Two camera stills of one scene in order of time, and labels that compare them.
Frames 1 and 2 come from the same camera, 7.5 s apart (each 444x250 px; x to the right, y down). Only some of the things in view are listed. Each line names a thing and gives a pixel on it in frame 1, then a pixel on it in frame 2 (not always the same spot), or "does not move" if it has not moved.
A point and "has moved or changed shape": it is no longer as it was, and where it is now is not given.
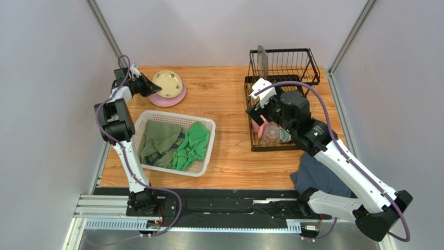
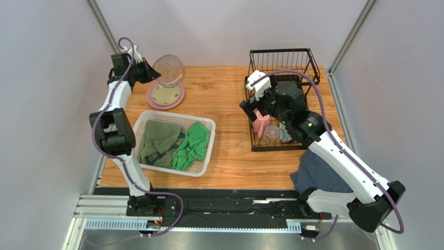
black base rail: x=225 y=208 does not move
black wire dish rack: x=293 y=67 does not move
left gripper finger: x=154 y=87 to x=152 y=74
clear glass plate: x=262 y=62 to x=171 y=69
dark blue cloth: x=312 y=173 does not move
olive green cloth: x=160 y=141 does not move
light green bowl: x=285 y=136 does not move
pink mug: x=258 y=129 does not move
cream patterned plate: x=170 y=82 has moved or changed shape
